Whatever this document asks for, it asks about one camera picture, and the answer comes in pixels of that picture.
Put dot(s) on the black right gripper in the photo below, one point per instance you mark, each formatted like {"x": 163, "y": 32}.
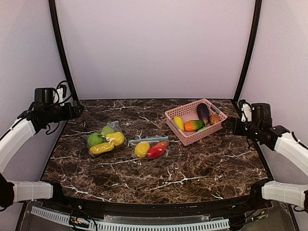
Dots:
{"x": 232, "y": 125}

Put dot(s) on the pink perforated plastic basket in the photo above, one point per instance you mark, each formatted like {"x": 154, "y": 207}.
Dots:
{"x": 189, "y": 112}

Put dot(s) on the clear zip bag yellow slider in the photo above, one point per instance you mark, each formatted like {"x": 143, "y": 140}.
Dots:
{"x": 115, "y": 125}

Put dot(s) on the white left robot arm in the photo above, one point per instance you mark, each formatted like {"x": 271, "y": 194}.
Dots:
{"x": 10, "y": 142}

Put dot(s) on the small yellow toy lemon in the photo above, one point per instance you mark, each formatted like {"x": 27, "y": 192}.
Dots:
{"x": 117, "y": 138}

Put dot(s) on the black front frame rail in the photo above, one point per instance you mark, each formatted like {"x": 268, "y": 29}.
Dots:
{"x": 227, "y": 208}

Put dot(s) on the brown toy potato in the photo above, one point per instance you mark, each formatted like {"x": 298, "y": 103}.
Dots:
{"x": 214, "y": 119}

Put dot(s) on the black corner frame post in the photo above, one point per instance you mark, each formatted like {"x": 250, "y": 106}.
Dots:
{"x": 249, "y": 50}
{"x": 60, "y": 47}

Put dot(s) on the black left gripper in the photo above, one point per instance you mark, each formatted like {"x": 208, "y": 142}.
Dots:
{"x": 72, "y": 109}

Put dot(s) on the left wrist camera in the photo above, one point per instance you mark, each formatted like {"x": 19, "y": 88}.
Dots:
{"x": 62, "y": 93}

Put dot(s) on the yellow toy banana piece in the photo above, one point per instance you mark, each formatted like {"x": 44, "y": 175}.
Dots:
{"x": 179, "y": 122}

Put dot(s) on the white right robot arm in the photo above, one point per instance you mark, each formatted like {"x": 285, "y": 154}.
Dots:
{"x": 286, "y": 156}

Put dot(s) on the dark purple toy fruit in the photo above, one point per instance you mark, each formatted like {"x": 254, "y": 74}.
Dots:
{"x": 203, "y": 112}

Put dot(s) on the white slotted cable duct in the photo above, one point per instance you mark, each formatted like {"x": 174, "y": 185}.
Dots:
{"x": 117, "y": 223}

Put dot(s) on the green orange toy mango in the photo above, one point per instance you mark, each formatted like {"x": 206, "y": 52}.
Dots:
{"x": 193, "y": 125}

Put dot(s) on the yellow toy fruit front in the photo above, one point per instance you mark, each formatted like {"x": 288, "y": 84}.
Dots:
{"x": 142, "y": 149}

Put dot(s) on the black left corner frame post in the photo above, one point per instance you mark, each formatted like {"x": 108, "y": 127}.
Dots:
{"x": 60, "y": 47}

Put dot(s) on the red orange toy mango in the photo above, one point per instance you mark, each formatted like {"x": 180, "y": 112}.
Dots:
{"x": 157, "y": 150}

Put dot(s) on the black right corner frame post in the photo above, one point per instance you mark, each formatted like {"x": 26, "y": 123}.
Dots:
{"x": 249, "y": 50}

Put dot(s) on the green toy lime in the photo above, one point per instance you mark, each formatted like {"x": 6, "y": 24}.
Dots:
{"x": 107, "y": 130}
{"x": 95, "y": 139}

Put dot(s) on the large yellow toy fruit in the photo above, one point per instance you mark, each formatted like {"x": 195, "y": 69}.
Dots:
{"x": 101, "y": 148}

